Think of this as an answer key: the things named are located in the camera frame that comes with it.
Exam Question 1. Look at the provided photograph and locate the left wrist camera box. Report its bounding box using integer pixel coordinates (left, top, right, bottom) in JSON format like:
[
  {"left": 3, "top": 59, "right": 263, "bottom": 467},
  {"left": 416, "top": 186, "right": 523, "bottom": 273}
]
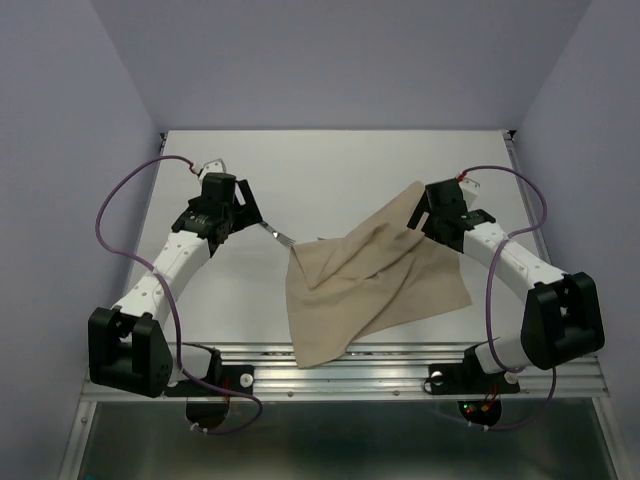
[{"left": 198, "top": 158, "right": 227, "bottom": 180}]

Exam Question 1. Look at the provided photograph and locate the silver fork teal handle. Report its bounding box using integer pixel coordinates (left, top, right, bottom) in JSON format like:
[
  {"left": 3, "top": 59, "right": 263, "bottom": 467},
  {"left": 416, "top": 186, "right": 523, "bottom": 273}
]
[{"left": 260, "top": 221, "right": 296, "bottom": 248}]

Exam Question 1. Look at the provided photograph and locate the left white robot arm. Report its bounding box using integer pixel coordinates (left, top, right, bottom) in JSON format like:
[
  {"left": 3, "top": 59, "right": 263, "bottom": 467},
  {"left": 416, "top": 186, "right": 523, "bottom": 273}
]
[{"left": 88, "top": 172, "right": 262, "bottom": 398}]

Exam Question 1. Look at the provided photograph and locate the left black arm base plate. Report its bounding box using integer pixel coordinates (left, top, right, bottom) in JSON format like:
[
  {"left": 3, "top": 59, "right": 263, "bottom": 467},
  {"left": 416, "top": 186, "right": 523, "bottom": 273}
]
[{"left": 163, "top": 364, "right": 255, "bottom": 398}]

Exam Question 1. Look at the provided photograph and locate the beige cloth napkin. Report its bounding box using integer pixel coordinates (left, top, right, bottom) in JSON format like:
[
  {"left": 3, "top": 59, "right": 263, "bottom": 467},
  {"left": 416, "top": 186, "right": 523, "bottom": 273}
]
[{"left": 285, "top": 182, "right": 472, "bottom": 368}]

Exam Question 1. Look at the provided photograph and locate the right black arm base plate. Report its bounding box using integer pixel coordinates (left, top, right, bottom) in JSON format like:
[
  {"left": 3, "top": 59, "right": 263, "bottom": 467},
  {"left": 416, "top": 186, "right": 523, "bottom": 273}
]
[{"left": 423, "top": 363, "right": 520, "bottom": 396}]

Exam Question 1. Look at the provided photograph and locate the aluminium rail frame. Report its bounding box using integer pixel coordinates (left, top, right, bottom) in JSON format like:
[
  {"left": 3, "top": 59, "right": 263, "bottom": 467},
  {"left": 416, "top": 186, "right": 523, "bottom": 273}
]
[{"left": 59, "top": 129, "right": 621, "bottom": 480}]

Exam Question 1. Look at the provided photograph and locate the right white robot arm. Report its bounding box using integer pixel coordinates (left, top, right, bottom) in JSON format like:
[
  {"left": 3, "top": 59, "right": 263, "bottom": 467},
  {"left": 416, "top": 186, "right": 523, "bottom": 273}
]
[{"left": 408, "top": 179, "right": 605, "bottom": 390}]

